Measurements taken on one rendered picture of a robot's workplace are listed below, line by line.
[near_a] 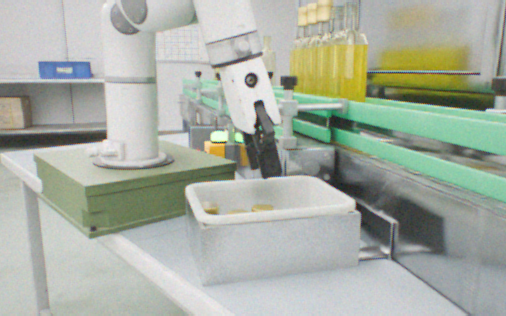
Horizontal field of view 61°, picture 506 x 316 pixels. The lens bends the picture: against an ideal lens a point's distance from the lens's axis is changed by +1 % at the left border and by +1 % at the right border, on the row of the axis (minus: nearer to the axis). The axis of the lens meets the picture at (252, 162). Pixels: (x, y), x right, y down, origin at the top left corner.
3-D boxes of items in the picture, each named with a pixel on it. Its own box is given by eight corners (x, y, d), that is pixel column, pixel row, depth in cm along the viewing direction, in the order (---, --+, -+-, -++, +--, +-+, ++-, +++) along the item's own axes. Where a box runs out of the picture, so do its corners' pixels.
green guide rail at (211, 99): (293, 144, 79) (294, 100, 77) (288, 144, 78) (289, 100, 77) (184, 92, 243) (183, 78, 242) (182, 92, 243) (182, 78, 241)
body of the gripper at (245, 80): (272, 42, 55) (291, 125, 59) (249, 45, 65) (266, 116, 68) (217, 58, 54) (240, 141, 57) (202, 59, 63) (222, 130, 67)
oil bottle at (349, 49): (364, 141, 85) (371, 28, 80) (338, 142, 83) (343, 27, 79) (350, 136, 90) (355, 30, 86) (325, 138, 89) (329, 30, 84)
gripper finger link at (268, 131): (273, 114, 54) (276, 147, 58) (251, 86, 60) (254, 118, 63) (265, 117, 54) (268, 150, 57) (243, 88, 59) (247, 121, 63)
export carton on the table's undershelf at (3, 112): (-31, 130, 536) (-36, 97, 528) (-16, 125, 579) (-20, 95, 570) (23, 129, 547) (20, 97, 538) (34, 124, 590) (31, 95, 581)
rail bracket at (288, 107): (347, 146, 77) (351, 75, 74) (257, 151, 72) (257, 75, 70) (339, 143, 79) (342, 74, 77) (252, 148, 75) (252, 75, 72)
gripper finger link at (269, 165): (278, 132, 58) (289, 177, 60) (270, 129, 61) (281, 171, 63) (257, 139, 57) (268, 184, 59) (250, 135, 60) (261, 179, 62)
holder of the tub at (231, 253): (392, 261, 62) (396, 210, 60) (202, 286, 54) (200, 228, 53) (338, 221, 78) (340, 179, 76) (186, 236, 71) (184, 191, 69)
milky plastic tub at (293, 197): (360, 263, 60) (363, 204, 58) (200, 284, 54) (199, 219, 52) (311, 221, 76) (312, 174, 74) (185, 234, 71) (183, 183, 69)
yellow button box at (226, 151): (234, 171, 115) (234, 144, 114) (207, 172, 113) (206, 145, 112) (229, 165, 122) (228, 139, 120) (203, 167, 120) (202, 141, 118)
